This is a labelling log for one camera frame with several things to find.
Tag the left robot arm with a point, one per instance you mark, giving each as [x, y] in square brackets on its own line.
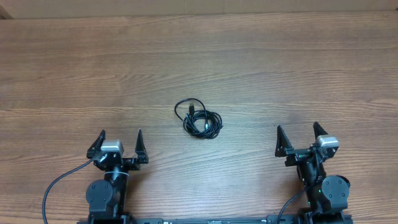
[107, 196]

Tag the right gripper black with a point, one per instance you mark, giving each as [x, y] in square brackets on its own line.
[285, 149]

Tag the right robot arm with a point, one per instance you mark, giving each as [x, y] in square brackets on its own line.
[327, 195]

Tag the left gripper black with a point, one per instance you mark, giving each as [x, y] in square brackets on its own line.
[134, 165]

